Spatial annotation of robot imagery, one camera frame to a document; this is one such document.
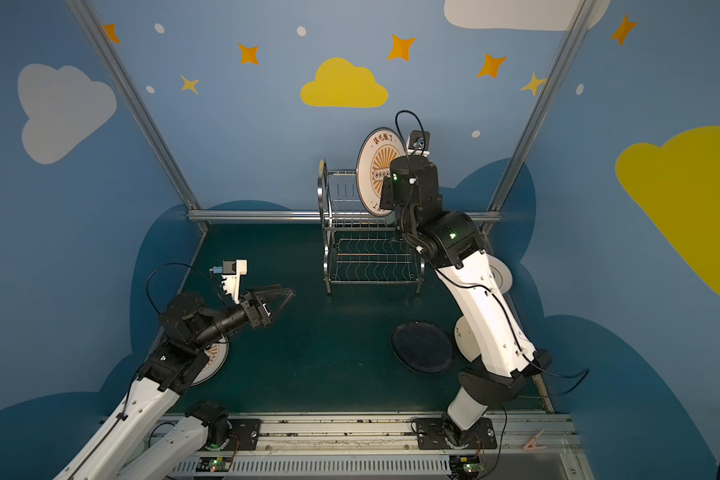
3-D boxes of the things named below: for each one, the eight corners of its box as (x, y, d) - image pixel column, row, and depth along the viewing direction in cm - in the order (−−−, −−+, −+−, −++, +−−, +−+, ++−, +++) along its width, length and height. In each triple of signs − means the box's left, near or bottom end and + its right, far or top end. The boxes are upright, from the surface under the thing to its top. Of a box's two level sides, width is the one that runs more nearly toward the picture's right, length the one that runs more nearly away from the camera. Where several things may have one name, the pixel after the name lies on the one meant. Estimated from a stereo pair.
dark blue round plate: (392, 374, 86) (393, 370, 84) (389, 326, 96) (390, 321, 94) (454, 374, 87) (458, 370, 84) (445, 326, 97) (448, 321, 94)
